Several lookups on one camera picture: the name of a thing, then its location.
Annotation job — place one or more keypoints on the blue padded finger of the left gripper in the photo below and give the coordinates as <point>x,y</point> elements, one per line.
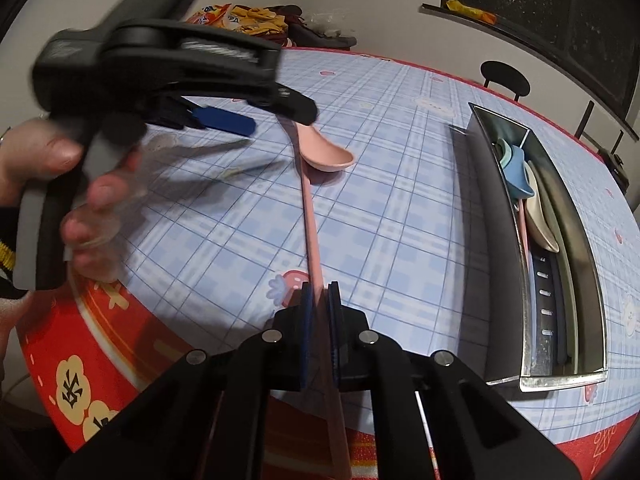
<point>215,118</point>

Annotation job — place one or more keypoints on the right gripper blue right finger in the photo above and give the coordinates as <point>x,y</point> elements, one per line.
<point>337,330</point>

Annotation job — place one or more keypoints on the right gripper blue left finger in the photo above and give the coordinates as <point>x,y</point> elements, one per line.
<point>303,331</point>

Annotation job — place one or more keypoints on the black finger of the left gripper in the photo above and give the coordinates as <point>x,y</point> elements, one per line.
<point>290,104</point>

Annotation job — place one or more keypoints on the blue spoon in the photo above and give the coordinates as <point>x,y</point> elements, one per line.
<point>512,163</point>

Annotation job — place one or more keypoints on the cream white spoon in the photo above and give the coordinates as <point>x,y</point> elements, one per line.
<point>534,214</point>

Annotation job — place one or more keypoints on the mint green spoon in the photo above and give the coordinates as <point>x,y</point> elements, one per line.
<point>502,152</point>

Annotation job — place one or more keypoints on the person's left forearm sleeve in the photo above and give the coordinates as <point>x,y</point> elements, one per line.
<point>8,231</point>

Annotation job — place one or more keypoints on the person's left hand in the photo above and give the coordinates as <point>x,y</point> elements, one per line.
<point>65,222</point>

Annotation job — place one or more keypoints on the pink spoon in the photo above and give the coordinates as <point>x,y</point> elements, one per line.
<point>319,152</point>

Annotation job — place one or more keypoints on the orange snack package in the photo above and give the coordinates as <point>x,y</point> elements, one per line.
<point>212,16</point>

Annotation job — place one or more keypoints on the yellow snack packages pile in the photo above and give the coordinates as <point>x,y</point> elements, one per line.
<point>260,23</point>

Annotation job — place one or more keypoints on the blue plaid tablecloth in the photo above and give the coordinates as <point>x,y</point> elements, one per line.
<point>217,246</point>

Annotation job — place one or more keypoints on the stainless steel utensil tray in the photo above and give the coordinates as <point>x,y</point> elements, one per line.
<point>546,326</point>

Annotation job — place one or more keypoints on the black round chair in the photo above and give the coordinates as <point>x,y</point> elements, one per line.
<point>506,76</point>

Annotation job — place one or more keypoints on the yellow snack bag on sill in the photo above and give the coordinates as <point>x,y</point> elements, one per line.
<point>470,12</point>

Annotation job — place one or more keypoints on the dark window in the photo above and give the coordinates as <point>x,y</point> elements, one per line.
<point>595,42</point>

